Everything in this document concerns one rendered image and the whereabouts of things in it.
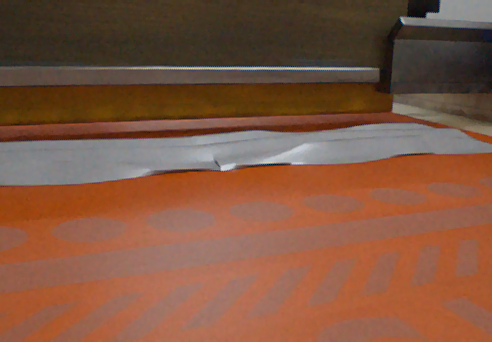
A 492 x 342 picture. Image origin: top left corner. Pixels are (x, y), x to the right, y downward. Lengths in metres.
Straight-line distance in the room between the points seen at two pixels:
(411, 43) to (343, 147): 0.14
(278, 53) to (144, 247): 0.23
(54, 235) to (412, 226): 0.11
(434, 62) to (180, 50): 0.18
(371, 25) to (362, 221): 0.24
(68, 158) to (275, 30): 0.17
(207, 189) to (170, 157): 0.04
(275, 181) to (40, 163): 0.10
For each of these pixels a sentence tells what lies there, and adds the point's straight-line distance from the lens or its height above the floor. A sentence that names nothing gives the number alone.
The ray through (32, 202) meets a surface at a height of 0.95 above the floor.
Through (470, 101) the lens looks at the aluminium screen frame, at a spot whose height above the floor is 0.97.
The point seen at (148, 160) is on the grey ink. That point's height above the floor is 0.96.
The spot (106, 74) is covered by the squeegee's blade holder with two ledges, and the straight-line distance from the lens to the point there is 0.33.
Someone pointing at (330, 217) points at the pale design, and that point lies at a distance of 0.20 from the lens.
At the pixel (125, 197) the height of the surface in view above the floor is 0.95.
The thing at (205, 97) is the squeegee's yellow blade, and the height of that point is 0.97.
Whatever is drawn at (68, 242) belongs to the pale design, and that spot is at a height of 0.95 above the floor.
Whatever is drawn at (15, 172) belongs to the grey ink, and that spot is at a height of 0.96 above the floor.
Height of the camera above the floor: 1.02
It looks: 12 degrees down
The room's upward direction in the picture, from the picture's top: 2 degrees clockwise
